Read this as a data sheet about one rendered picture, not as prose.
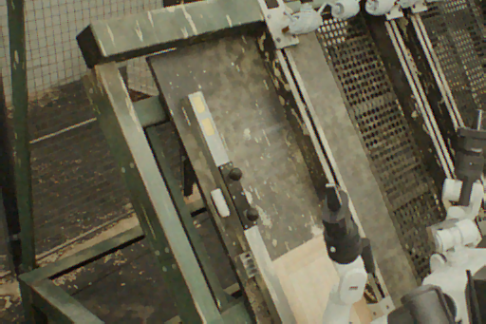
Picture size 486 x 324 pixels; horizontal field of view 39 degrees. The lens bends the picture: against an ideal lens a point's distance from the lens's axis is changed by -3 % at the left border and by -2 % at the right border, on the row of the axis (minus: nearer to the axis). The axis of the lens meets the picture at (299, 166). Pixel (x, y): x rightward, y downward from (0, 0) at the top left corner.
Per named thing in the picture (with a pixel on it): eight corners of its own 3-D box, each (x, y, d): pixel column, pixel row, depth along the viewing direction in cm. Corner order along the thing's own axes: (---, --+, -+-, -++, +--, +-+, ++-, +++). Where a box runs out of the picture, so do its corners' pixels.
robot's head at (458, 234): (480, 250, 189) (474, 219, 188) (448, 262, 187) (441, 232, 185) (469, 245, 195) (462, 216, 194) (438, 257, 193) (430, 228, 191)
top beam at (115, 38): (87, 70, 186) (102, 57, 178) (73, 36, 185) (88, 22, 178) (484, -22, 336) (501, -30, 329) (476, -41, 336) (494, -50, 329)
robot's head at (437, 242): (468, 245, 187) (460, 218, 187) (440, 256, 185) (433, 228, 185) (457, 243, 194) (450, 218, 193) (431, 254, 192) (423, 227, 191)
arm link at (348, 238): (310, 223, 164) (320, 261, 170) (351, 220, 162) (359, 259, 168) (317, 191, 174) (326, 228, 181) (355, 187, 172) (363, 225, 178)
